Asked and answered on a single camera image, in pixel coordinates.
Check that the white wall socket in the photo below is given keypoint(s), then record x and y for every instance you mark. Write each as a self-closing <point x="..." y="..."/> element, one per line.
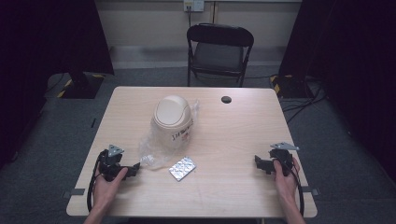
<point x="193" y="5"/>

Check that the black striped stand base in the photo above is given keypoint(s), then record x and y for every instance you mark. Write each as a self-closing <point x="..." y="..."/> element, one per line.
<point x="288" y="87"/>
<point x="82" y="87"/>

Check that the beige swing-lid trash bin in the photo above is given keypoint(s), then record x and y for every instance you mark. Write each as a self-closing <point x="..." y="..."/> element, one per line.
<point x="172" y="121"/>

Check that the dark curtain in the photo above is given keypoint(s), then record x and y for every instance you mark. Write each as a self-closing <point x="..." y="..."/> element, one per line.
<point x="348" y="62"/>

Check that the person's right hand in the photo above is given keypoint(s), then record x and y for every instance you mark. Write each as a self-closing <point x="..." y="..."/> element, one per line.
<point x="285" y="185"/>

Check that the silver foil blister pack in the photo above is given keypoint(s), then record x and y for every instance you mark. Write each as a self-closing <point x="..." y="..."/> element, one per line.
<point x="182" y="168"/>

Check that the black table edge bracket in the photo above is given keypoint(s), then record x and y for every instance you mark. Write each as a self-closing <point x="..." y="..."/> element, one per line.
<point x="310" y="190"/>
<point x="74" y="192"/>

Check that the black folding chair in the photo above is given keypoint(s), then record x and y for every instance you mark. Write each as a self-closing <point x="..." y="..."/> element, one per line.
<point x="218" y="53"/>

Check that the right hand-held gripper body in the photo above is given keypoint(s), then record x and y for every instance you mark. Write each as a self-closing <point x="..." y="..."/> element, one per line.
<point x="282" y="157"/>

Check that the clear plastic bag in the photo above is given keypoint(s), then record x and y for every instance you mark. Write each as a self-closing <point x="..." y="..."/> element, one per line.
<point x="149" y="155"/>

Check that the person's left hand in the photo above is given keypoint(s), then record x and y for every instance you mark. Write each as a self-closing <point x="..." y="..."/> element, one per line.
<point x="105" y="189"/>

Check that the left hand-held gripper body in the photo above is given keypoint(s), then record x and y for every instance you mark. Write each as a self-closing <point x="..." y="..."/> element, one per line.
<point x="109" y="165"/>

